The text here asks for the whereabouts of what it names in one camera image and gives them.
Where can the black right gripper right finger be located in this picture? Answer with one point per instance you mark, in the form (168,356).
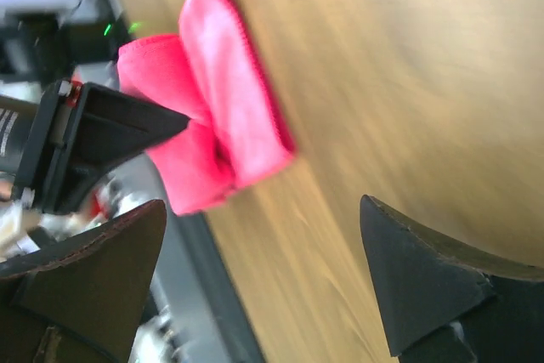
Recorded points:
(441,300)

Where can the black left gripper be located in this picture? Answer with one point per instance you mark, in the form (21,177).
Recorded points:
(93,127)

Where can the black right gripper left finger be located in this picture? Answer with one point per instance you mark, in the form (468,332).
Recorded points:
(81,299)

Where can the pink towel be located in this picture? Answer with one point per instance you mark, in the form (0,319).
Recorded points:
(209,71)

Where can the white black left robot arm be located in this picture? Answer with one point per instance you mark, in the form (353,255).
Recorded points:
(37,51)

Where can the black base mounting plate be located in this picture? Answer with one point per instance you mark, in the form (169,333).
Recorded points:
(208,320)

